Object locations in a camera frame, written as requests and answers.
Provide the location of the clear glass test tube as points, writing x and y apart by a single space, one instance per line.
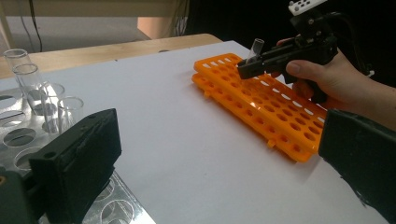
70 115
51 105
15 62
257 46
29 81

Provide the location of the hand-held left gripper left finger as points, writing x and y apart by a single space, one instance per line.
77 161

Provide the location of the orange plastic test tube rack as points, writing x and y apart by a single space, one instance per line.
243 96

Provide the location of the metal test tube rack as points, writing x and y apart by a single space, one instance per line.
124 193

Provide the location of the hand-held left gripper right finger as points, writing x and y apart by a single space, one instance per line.
364 155

